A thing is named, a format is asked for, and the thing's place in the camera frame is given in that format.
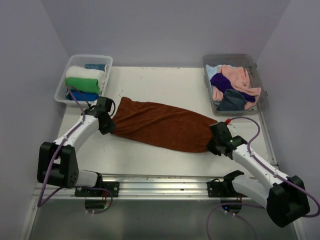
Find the pink towel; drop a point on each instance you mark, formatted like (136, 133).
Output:
(240, 80)

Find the blue rolled towel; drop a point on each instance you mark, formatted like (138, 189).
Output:
(84, 96)

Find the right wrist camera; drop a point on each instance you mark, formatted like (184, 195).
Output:
(229, 125)

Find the clear grey plastic bin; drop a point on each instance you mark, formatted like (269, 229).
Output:
(236, 60)

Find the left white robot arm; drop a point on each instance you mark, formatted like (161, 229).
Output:
(57, 161)

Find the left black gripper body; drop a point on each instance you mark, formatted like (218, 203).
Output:
(106, 128)

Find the purple towel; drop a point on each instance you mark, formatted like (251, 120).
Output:
(218, 92)

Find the green rolled towel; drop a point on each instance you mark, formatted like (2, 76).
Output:
(87, 85)

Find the aluminium front rail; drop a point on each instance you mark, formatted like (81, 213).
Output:
(170, 187)

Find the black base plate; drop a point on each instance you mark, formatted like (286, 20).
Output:
(221, 189)
(106, 189)

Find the dark grey-blue towel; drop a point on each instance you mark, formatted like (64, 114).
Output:
(232, 101)

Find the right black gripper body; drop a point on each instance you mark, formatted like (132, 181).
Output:
(212, 146)

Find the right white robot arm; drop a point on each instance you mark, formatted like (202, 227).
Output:
(282, 196)

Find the white plastic basket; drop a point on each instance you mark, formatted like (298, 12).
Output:
(62, 94)

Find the white rolled towel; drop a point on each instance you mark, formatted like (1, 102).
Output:
(81, 72)

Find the brown towel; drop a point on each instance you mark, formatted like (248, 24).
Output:
(163, 126)

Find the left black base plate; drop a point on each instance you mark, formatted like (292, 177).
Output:
(106, 189)

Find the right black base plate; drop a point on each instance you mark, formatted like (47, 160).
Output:
(221, 189)

